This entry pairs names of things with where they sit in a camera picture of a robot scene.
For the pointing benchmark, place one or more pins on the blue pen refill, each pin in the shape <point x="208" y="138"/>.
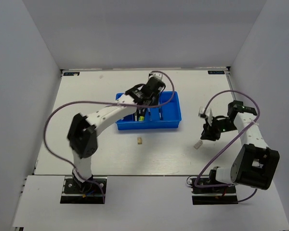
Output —
<point x="149" y="114"/>

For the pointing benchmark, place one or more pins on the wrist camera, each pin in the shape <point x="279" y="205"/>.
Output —
<point x="206" y="114"/>
<point x="157" y="75"/>

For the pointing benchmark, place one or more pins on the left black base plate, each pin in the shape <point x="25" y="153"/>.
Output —
<point x="90" y="194"/>

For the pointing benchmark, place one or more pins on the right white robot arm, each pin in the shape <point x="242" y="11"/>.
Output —
<point x="256" y="163"/>

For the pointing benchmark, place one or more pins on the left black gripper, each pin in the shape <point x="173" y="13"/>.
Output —
<point x="158" y="97"/>

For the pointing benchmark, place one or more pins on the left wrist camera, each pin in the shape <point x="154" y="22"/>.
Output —
<point x="157" y="75"/>

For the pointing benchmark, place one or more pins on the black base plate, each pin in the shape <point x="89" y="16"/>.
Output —
<point x="90" y="194"/>
<point x="212" y="195"/>

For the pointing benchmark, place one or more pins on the purple highlighter black body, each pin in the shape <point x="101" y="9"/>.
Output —
<point x="136" y="115"/>

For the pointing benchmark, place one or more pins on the white translucent eraser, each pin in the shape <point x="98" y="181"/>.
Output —
<point x="198" y="144"/>

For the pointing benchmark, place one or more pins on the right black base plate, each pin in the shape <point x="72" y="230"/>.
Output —
<point x="212" y="195"/>

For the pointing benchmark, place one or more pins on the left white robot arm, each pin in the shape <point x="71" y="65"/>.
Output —
<point x="85" y="129"/>

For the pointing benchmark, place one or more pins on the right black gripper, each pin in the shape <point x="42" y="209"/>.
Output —
<point x="209" y="133"/>

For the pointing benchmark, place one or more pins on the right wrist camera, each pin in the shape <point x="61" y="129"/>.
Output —
<point x="206" y="114"/>

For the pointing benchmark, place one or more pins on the blue plastic divided tray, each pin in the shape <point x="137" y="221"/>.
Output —
<point x="171" y="118"/>

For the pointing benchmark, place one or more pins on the yellow highlighter black body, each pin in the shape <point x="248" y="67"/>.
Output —
<point x="141" y="114"/>

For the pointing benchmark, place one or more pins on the beige eraser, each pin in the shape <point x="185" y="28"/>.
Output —
<point x="139" y="140"/>

